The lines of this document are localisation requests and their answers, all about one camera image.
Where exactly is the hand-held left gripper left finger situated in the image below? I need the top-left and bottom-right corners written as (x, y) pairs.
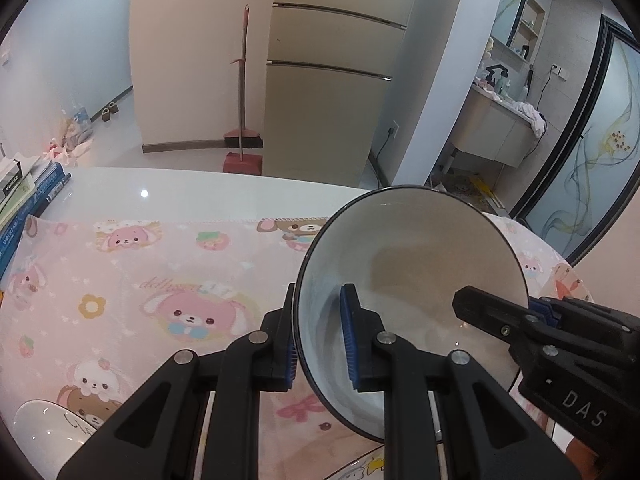
top-left (56, 282), bottom-right (301, 480)

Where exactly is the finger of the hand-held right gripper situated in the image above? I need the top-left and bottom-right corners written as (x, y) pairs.
top-left (530, 296), bottom-right (596, 328)
top-left (452, 286), bottom-right (545, 347)

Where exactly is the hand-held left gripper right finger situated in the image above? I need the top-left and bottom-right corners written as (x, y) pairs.
top-left (340, 282), bottom-right (586, 480)

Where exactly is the white black-rimmed bowl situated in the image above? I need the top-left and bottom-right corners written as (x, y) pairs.
top-left (292, 186), bottom-right (531, 443)

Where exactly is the black-framed glass door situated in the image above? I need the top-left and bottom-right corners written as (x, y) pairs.
top-left (510, 14), bottom-right (640, 266)

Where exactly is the pink cartoon-print tablecloth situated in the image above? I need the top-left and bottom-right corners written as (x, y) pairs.
top-left (0, 215), bottom-right (593, 480)

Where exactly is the beige vanity cabinet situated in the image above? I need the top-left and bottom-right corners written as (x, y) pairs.
top-left (452, 85), bottom-right (538, 167)

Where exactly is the white cloth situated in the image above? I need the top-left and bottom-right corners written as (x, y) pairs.
top-left (510, 101), bottom-right (548, 138)

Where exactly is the red dustpan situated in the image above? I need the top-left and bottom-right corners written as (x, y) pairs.
top-left (223, 151), bottom-right (262, 177)

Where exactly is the beige refrigerator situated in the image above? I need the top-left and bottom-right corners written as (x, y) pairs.
top-left (262, 1), bottom-right (408, 188)

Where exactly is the black faucet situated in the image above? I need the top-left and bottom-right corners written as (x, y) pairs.
top-left (486, 65), bottom-right (510, 95)

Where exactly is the mirror cabinet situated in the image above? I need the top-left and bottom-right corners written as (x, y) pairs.
top-left (492, 0), bottom-right (548, 63)

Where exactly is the stack of books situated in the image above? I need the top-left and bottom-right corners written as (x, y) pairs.
top-left (0, 157), bottom-right (72, 286)

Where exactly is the pile of plastic bags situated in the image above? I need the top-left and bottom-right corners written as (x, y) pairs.
top-left (45, 97), bottom-right (96, 166)

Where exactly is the black power cable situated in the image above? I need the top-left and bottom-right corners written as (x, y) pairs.
top-left (369, 132), bottom-right (396, 186)

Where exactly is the red-handled broom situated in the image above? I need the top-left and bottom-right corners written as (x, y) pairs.
top-left (223, 4), bottom-right (263, 161)

